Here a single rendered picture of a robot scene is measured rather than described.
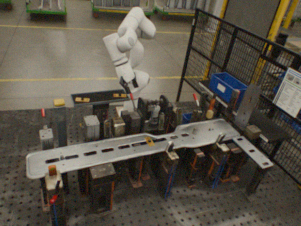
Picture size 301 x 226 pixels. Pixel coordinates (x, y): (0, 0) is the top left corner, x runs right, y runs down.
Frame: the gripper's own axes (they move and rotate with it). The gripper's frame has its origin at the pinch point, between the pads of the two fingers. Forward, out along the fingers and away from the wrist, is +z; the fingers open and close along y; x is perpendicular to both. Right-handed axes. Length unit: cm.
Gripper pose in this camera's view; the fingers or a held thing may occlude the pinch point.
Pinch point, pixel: (132, 89)
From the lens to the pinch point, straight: 144.0
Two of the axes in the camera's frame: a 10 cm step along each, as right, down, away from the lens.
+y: -4.1, 4.3, -8.0
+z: 3.7, 8.8, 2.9
